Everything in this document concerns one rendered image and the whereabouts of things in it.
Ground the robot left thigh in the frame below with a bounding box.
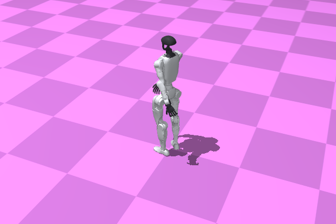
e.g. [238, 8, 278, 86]
[152, 94, 168, 130]

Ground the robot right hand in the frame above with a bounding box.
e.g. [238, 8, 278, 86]
[153, 84, 160, 94]

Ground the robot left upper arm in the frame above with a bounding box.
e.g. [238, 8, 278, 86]
[154, 58, 165, 85]

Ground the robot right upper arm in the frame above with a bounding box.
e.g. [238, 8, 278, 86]
[175, 50, 183, 61]

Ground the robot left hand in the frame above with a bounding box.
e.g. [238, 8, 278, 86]
[165, 100, 178, 117]

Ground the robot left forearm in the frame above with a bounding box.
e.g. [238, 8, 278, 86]
[157, 81, 170, 105]

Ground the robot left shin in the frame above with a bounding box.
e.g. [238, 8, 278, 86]
[157, 124, 167, 151]

